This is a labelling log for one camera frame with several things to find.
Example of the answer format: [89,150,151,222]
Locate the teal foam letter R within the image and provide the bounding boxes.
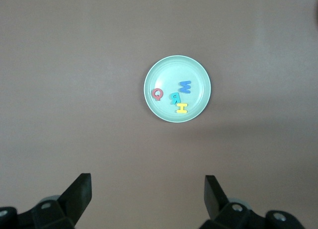
[169,91,181,105]

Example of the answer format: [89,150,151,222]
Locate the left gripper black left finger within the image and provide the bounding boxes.
[0,173,93,229]

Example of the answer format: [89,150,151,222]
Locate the yellow foam letter H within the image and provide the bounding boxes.
[175,102,189,114]

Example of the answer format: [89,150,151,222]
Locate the green plate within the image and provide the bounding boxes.
[143,55,212,123]

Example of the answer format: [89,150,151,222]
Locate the blue foam letter M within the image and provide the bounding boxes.
[178,80,192,94]

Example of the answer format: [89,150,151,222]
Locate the pink foam letter Q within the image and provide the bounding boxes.
[151,87,164,101]

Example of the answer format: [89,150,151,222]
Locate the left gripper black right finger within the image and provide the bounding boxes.
[198,174,304,229]

